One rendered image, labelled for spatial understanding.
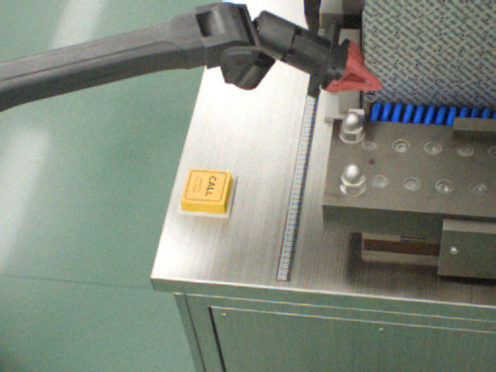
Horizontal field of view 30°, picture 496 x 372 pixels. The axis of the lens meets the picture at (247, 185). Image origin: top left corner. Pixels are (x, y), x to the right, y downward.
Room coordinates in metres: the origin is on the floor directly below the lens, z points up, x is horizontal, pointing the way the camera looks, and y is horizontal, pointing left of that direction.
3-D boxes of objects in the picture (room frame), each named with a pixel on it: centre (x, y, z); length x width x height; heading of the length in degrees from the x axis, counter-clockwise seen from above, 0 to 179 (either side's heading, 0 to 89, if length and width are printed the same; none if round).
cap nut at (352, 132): (0.89, -0.16, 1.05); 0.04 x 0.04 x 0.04
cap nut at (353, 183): (0.79, -0.14, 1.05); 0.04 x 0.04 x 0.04
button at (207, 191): (0.92, 0.06, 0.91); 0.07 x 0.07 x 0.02; 74
